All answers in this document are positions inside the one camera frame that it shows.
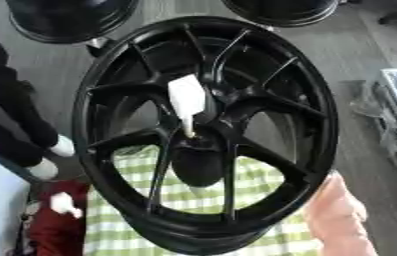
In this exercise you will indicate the plastic-wrapped dark object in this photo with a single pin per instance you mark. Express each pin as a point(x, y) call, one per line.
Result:
point(391, 140)

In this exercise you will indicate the black round wheel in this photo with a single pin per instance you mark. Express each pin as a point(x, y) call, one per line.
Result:
point(67, 20)
point(283, 10)

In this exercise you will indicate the white soft object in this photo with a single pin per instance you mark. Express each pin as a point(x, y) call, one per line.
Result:
point(62, 204)

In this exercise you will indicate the black spoked wheel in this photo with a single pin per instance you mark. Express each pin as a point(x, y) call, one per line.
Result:
point(120, 90)

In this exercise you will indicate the red bag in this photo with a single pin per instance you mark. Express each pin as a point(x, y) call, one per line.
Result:
point(58, 233)

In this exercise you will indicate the person's hand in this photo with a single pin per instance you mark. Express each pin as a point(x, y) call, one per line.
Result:
point(338, 216)

